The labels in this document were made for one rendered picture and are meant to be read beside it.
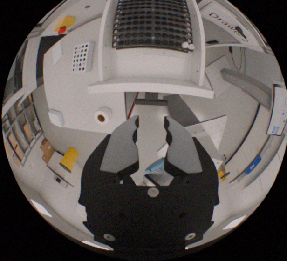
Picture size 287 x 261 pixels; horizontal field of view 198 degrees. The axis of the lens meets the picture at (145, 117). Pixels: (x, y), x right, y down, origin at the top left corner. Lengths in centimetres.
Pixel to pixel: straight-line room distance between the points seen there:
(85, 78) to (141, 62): 26
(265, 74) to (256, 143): 190
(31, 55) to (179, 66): 93
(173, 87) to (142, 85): 6
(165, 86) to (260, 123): 302
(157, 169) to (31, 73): 98
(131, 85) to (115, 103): 22
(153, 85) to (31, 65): 85
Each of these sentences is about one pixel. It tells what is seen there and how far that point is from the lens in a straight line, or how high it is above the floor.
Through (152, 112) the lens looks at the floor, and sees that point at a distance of 125.
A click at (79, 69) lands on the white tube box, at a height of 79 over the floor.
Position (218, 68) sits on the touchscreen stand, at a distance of 141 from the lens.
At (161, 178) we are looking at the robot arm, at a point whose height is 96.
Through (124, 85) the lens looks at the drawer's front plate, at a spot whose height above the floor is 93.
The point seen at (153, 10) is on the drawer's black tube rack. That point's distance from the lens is 26.
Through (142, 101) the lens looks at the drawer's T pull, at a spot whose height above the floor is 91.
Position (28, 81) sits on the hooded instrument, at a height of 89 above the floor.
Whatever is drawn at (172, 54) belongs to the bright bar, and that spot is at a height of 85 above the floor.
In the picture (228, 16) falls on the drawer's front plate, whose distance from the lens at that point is 42.
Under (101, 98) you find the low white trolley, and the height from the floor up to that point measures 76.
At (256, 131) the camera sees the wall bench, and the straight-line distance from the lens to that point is 314.
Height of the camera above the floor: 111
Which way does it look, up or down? 58 degrees down
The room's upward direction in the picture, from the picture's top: 175 degrees counter-clockwise
